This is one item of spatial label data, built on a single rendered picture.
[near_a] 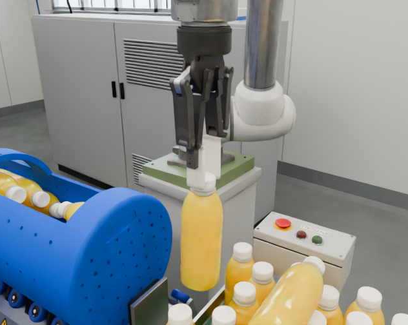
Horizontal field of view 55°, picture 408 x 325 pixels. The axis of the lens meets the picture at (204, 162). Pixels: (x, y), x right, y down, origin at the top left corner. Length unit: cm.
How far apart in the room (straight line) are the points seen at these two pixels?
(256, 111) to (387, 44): 212
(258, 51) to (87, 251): 76
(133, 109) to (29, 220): 222
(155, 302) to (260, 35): 76
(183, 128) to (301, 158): 318
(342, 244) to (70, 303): 55
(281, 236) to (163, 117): 198
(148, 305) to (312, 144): 295
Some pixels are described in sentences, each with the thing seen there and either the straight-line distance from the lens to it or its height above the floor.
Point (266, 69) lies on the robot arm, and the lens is 122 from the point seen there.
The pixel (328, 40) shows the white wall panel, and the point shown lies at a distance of 340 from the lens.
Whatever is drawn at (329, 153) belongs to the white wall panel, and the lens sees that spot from 357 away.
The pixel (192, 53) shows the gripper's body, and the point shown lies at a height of 151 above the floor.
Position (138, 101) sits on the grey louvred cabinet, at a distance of 289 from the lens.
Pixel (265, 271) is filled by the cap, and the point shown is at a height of 110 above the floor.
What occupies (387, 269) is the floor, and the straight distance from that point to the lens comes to 281.
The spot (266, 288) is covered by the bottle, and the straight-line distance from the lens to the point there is 79.
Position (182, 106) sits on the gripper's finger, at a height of 144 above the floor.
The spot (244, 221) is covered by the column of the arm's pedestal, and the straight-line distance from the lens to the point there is 148.
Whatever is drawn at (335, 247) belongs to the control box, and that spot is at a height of 110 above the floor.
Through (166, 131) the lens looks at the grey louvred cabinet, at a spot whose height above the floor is 72.
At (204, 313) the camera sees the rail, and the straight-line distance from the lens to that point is 87.
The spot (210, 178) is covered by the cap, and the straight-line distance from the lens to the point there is 61.
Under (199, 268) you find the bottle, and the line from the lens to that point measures 67.
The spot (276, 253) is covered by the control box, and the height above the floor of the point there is 106.
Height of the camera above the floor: 158
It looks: 23 degrees down
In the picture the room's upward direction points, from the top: straight up
